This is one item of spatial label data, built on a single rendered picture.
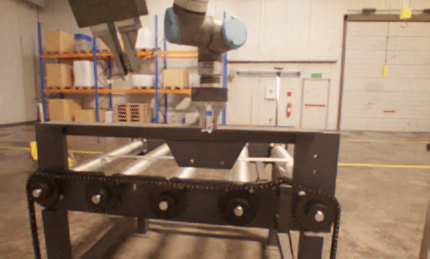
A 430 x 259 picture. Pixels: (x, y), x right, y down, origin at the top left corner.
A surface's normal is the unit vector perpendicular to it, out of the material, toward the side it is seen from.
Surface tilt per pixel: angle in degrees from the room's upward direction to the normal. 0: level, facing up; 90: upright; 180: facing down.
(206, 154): 90
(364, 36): 90
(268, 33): 90
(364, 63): 90
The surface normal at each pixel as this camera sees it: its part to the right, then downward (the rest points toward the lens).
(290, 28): -0.12, 0.11
